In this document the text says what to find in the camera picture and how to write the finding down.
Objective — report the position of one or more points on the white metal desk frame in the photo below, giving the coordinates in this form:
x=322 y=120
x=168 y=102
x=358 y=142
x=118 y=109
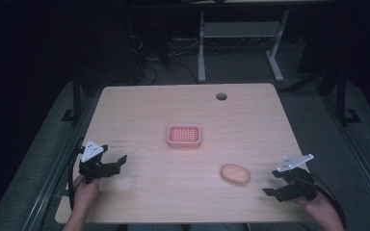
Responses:
x=241 y=29

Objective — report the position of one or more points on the person's left hand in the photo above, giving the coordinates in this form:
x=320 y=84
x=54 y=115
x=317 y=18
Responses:
x=86 y=192

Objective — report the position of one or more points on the pink soap dish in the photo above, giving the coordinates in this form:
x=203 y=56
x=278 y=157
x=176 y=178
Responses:
x=184 y=136

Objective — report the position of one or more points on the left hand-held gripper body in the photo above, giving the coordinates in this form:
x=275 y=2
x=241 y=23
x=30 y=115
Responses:
x=91 y=168

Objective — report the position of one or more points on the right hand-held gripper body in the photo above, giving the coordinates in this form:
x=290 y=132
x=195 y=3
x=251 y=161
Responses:
x=298 y=186

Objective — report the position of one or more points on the black metal stand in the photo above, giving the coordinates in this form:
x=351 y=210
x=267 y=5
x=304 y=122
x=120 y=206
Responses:
x=342 y=99
x=76 y=96

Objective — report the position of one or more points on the person's right hand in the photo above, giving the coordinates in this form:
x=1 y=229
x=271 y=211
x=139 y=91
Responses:
x=314 y=205

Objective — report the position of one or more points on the metal floor rail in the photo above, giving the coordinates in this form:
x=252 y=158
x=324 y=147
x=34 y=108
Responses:
x=56 y=173
x=356 y=154

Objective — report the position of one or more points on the orange soap bar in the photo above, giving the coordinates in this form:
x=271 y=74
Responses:
x=235 y=174

